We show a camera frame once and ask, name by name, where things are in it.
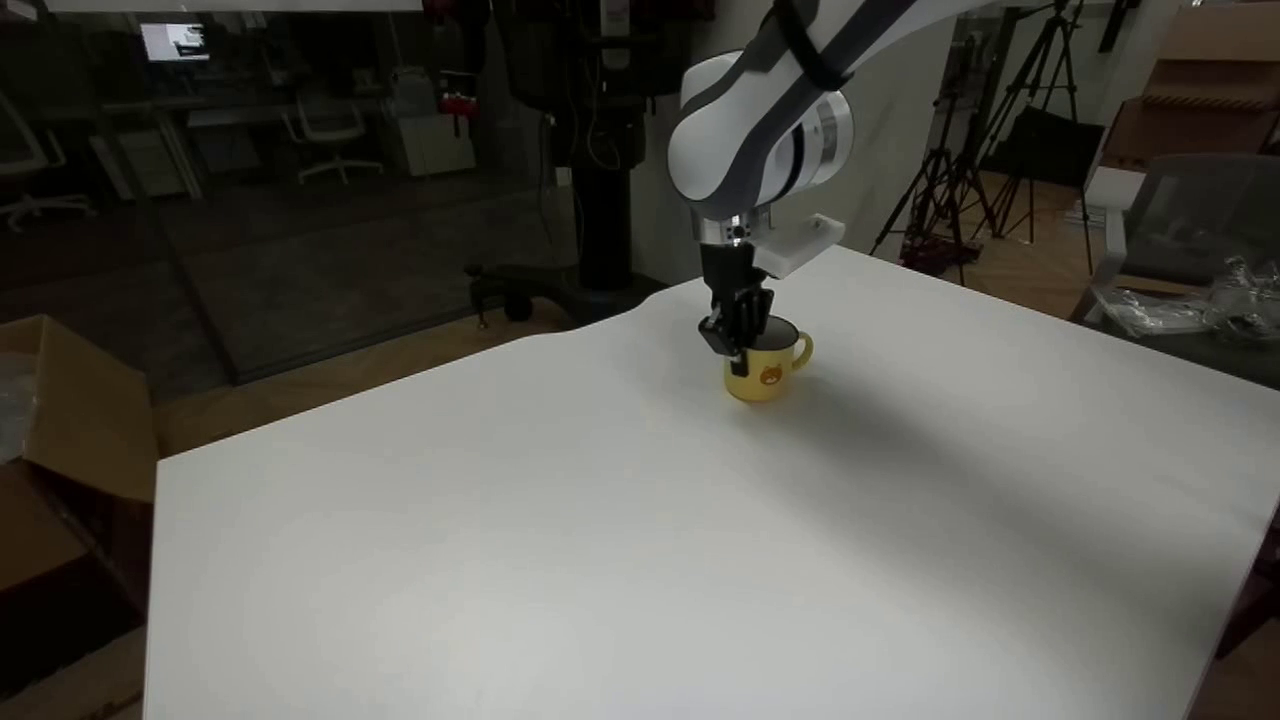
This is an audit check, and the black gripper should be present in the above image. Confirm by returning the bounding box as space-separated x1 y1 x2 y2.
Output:
697 239 786 379

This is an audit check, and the yellow enamel mug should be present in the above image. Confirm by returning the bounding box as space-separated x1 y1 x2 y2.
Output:
722 316 817 410

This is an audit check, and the black tripod stand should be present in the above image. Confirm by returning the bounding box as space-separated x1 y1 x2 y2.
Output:
972 0 1091 246
872 10 1017 280

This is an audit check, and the white paper table cover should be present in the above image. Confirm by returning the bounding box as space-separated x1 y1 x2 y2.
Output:
141 237 1280 720

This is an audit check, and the white drawer cabinet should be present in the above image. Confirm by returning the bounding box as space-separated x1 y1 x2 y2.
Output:
396 111 479 179

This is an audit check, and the clear plastic bag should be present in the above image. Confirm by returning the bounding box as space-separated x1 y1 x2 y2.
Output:
1098 256 1280 344

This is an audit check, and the white office chair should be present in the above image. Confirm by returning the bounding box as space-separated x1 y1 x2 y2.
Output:
0 92 95 231
280 98 391 188

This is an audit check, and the large closed cardboard box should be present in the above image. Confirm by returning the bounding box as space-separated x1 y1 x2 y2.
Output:
1091 0 1280 173

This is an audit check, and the long white board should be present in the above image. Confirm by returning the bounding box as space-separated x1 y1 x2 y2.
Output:
37 0 429 15

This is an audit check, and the computer monitor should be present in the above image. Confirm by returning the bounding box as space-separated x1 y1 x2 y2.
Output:
138 15 217 67

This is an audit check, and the brown cardboard box with flaps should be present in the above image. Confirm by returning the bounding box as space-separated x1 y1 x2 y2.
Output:
0 311 166 720

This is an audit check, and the white wrist camera block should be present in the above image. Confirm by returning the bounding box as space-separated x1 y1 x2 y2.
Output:
740 208 848 280

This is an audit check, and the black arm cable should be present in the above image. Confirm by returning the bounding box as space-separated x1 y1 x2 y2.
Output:
762 0 861 97

